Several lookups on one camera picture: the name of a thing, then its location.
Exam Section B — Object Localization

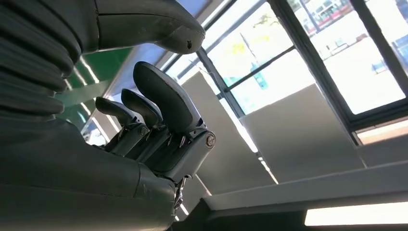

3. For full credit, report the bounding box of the white window ledge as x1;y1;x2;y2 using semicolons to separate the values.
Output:
203;160;408;212

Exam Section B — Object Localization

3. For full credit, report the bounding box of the dark window frame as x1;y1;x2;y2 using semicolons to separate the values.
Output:
159;0;408;147

